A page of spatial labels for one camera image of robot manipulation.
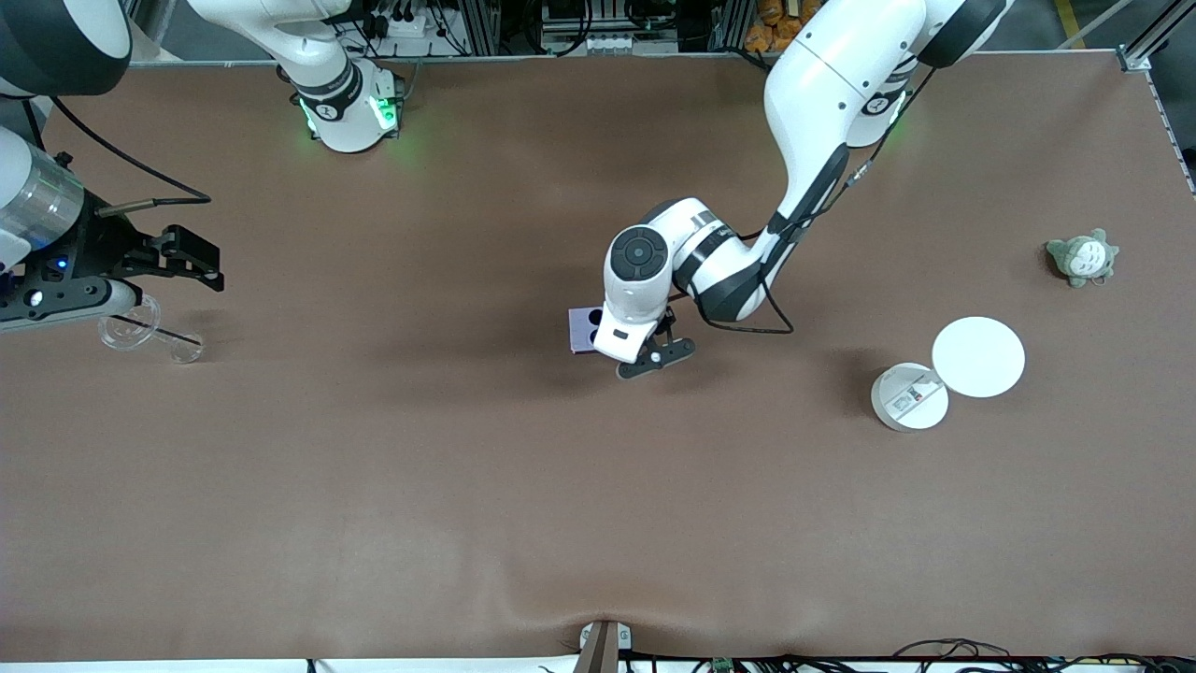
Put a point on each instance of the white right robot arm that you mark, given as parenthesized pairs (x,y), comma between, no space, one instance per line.
(336,75)

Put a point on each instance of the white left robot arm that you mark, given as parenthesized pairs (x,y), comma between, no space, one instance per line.
(841,65)

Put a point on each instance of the clear plastic cup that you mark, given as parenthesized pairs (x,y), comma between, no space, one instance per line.
(131,329)

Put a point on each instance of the black drinking straw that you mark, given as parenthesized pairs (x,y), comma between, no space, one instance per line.
(154,330)

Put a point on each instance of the white round box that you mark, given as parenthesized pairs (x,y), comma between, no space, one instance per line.
(906,397)

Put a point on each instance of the white round lid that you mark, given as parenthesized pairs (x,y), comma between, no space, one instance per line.
(978,357)

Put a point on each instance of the white power strip with plugs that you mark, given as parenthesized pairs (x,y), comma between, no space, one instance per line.
(402,26)

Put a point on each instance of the bag of orange buns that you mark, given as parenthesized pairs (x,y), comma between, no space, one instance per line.
(771,33)

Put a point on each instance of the grey green totoro plush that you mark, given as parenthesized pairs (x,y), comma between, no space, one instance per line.
(1082,257)

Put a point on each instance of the grey metal bracket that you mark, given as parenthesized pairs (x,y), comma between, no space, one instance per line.
(603,645)

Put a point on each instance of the long aluminium table rail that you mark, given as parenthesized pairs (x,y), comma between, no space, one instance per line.
(561,57)

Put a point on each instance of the short aluminium table rail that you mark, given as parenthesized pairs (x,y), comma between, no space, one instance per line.
(1168,126)

